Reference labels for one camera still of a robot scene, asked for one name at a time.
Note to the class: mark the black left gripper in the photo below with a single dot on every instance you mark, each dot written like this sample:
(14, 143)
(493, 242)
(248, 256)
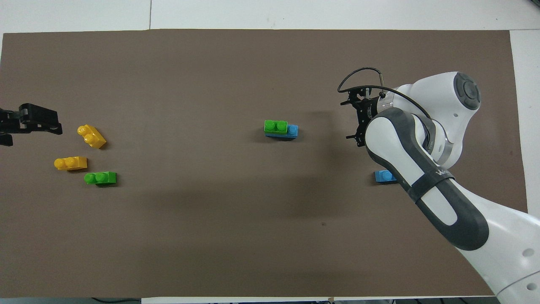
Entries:
(9, 120)

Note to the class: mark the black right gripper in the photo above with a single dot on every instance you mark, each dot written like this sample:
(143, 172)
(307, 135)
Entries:
(368, 110)

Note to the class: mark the blue three-stud brick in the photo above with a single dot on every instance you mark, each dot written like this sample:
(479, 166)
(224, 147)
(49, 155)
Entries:
(292, 131)
(384, 177)

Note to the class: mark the green two-stud brick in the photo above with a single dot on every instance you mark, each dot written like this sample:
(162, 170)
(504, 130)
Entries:
(101, 178)
(275, 126)

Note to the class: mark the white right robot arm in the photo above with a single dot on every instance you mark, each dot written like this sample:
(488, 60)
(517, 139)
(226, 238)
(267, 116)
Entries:
(438, 97)

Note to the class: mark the yellow two-stud brick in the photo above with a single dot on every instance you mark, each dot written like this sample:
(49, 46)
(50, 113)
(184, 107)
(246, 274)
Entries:
(71, 163)
(92, 137)

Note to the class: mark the brown table mat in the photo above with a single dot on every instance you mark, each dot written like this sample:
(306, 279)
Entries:
(232, 236)

